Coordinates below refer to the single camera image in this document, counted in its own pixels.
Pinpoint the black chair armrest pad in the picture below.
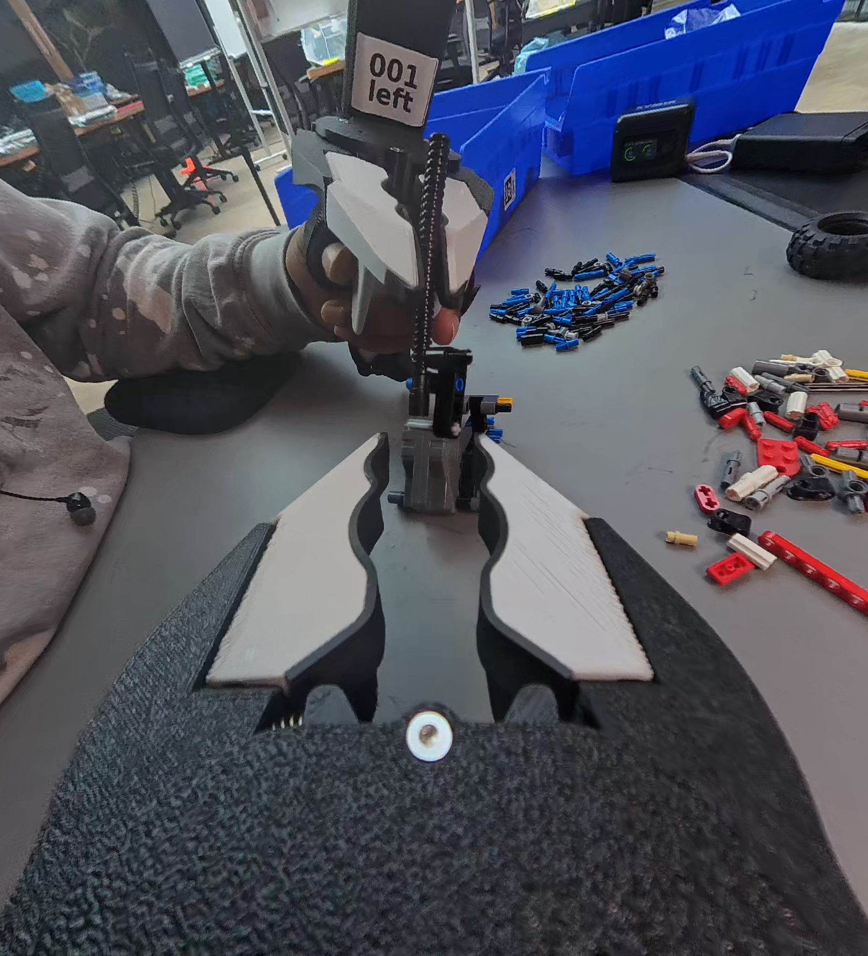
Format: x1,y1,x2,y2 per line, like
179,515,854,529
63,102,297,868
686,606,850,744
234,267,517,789
105,351,304,436

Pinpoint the white cable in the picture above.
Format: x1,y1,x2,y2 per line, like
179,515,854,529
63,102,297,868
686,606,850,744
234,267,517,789
686,134,741,174

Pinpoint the black office chair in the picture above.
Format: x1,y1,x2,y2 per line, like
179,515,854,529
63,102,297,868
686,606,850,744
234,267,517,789
131,56,241,229
23,105,139,229

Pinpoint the person's left forearm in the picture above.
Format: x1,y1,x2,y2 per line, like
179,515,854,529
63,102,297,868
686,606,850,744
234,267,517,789
68,224,308,382

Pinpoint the black rubber toy tyre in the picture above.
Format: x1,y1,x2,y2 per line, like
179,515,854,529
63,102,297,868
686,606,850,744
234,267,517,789
786,211,868,281

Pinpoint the person's left hand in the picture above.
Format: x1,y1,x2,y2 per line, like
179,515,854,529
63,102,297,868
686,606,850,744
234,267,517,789
284,224,463,354

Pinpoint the blue storage bin with sticker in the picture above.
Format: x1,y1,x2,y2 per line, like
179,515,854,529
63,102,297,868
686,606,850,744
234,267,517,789
275,69,550,258

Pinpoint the clear plastic bag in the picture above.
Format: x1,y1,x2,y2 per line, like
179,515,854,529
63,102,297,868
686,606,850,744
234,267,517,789
664,3,741,40

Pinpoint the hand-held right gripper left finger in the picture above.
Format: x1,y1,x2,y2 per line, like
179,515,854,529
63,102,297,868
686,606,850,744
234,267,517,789
206,433,391,691

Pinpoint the grey toy motor assembly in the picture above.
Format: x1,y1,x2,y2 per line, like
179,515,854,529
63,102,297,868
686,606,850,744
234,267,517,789
387,394,517,516

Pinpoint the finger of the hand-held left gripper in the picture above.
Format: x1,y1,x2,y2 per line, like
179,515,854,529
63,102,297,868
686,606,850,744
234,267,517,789
441,173,490,298
325,151,421,337

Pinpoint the black ribbed hose with connector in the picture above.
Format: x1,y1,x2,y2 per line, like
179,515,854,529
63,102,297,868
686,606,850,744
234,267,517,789
406,133,474,442

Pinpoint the pile of mixed toy parts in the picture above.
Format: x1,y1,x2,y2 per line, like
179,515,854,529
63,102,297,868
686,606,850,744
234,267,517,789
691,350,868,520

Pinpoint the black power adapter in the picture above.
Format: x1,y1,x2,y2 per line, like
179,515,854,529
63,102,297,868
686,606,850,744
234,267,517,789
733,111,868,174

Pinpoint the black charger with display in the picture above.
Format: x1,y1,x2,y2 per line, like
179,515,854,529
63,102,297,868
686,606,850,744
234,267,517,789
612,101,696,182

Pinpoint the large blue storage bin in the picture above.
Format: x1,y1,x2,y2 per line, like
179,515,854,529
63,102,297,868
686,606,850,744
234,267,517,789
527,0,846,180

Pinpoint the red holed beam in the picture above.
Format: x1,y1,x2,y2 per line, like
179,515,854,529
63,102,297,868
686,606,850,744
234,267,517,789
758,530,868,643

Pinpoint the red small plate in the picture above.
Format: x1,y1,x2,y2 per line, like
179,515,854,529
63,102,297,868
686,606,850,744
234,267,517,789
705,553,757,586

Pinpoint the cluttered wooden desk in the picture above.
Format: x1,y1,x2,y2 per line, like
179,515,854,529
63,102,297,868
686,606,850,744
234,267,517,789
0,71,143,173

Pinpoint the person's grey hoodie torso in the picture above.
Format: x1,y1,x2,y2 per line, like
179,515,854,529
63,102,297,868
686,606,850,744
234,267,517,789
0,153,132,755

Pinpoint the pile of blue black pins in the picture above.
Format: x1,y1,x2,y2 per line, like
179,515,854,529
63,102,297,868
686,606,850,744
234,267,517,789
490,252,665,352

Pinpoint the black desk mat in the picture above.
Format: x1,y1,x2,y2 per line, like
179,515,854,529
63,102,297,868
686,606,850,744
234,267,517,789
684,153,868,258

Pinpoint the grey desk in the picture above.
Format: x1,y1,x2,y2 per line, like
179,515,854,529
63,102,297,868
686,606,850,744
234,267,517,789
0,149,868,956

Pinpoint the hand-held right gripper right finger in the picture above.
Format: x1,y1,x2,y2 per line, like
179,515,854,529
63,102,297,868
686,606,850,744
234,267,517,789
477,435,655,686

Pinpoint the white small brick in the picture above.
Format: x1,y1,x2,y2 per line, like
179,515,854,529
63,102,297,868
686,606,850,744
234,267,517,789
727,532,777,571

